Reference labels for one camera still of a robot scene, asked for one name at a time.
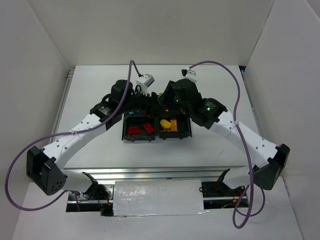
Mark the white foil covered board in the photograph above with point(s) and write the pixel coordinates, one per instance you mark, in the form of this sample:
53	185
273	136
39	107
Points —
157	198

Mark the orange flat lego plate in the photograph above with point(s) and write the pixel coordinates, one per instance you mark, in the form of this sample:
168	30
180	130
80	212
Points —
174	126

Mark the yellow rounded lego brick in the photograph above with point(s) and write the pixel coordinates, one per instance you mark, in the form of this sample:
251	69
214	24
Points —
165	125

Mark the red flower lego brick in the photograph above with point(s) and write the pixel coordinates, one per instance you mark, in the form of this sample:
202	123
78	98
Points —
133	130

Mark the black four compartment tray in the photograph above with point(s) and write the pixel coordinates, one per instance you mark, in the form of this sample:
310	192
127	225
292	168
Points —
183	126

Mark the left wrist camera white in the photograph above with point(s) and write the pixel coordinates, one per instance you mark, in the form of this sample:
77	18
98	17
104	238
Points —
144	82

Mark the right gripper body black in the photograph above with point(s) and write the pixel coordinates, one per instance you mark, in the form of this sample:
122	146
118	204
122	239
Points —
165	95

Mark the aluminium frame rail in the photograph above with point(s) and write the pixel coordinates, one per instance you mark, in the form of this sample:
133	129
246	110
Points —
154	173

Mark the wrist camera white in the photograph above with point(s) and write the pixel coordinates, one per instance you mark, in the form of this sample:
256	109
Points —
190	75
144	82

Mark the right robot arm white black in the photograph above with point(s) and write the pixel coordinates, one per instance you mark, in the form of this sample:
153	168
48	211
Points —
266	159

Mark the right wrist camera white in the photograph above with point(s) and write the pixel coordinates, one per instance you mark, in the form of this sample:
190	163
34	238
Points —
190	75

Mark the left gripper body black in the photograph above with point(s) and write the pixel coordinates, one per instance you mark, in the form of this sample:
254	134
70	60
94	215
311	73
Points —
146	101

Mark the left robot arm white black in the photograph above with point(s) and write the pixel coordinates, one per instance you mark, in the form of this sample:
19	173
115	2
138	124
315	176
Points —
45	166

